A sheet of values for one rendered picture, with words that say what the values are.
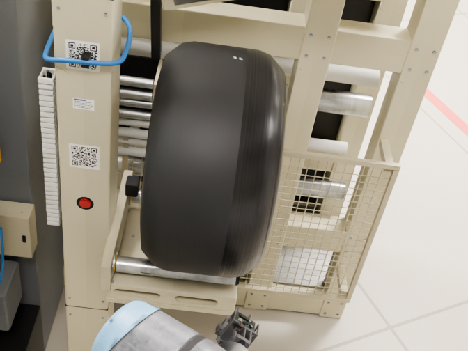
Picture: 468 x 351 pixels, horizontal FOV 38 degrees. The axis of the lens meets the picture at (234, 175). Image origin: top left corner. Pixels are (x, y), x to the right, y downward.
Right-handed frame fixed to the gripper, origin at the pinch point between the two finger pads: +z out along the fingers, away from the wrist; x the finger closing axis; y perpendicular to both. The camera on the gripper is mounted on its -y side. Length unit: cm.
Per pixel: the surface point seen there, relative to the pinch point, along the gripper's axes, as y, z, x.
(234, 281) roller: 4.0, 11.1, 4.3
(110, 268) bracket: -8.3, 2.5, 34.4
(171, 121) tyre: 39, -12, 41
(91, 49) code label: 42, -10, 65
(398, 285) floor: -11, 135, -82
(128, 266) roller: -7.8, 7.8, 30.6
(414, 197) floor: 15, 197, -82
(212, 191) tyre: 31.8, -15.6, 25.3
